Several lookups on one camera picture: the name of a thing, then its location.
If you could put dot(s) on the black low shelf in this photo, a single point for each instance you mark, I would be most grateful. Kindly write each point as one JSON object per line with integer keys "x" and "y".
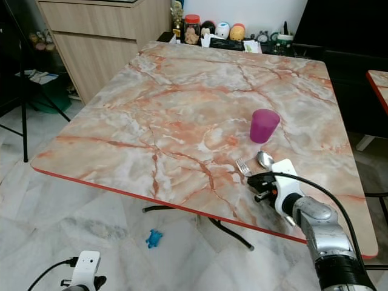
{"x": 236, "y": 43}

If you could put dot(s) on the white green paper packet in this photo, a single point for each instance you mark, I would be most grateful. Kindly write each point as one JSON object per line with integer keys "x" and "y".
{"x": 251, "y": 46}

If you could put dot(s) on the silver metal spoon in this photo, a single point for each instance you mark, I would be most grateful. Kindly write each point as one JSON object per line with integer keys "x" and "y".
{"x": 265, "y": 159}

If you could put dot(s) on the light wooden cabinet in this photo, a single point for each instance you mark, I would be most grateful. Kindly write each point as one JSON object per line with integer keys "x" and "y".
{"x": 103, "y": 45}

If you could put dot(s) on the red lidded glass jar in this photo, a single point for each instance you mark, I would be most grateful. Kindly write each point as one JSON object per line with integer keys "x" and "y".
{"x": 192, "y": 30}

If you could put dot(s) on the small blue toy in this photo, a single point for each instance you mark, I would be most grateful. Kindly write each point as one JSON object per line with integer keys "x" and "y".
{"x": 153, "y": 238}

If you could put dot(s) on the white round toy figure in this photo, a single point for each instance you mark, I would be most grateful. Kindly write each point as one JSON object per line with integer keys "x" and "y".
{"x": 222, "y": 30}

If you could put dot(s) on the black metal stand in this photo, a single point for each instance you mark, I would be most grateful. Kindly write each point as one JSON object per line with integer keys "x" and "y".
{"x": 24, "y": 103}

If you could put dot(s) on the yellow orange toy figure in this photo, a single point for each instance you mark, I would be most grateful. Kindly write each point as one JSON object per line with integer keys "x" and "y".
{"x": 237, "y": 32}

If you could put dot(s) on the black metal table leg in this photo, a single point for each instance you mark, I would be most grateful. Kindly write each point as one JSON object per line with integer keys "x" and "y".
{"x": 227, "y": 232}

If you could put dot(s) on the green round basin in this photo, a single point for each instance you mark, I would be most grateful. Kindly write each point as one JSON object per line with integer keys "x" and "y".
{"x": 51, "y": 103}

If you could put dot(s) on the gold figurine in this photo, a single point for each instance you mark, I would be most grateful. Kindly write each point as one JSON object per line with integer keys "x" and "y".
{"x": 176, "y": 15}

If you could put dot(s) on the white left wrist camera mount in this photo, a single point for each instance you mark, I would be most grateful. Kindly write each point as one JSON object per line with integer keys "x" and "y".
{"x": 86, "y": 267}

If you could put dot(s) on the green lidded jar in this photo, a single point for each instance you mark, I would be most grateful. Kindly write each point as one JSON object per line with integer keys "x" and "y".
{"x": 284, "y": 43}

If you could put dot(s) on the black sofa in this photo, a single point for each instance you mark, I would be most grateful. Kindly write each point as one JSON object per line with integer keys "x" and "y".
{"x": 345, "y": 54}

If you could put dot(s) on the white printed paper sheet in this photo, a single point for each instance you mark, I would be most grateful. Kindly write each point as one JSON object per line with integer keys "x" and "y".
{"x": 38, "y": 76}

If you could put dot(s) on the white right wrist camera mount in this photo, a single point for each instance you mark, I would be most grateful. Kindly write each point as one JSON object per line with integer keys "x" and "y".
{"x": 286, "y": 177}

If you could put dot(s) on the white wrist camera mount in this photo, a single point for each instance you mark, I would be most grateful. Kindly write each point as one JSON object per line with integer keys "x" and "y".
{"x": 286, "y": 177}
{"x": 86, "y": 267}

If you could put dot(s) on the purple plastic cup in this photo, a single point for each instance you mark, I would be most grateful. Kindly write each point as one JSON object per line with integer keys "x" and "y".
{"x": 264, "y": 125}

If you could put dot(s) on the black round toy figure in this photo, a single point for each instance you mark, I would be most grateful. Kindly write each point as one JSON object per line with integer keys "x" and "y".
{"x": 208, "y": 26}

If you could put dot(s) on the red edged marble side table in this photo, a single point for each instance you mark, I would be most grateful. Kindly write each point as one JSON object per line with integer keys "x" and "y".
{"x": 379, "y": 88}

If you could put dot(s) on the silver metal fork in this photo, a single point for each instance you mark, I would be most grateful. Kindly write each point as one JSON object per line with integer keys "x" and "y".
{"x": 244, "y": 166}

